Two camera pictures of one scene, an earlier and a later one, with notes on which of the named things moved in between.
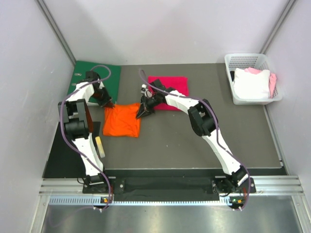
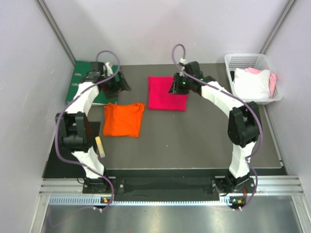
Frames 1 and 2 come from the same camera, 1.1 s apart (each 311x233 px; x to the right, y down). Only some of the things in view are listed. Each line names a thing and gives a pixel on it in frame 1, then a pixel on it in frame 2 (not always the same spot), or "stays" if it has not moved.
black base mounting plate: [165, 188] stays
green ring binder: [109, 75] stays
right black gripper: [145, 109] → [176, 88]
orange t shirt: [121, 120] stays
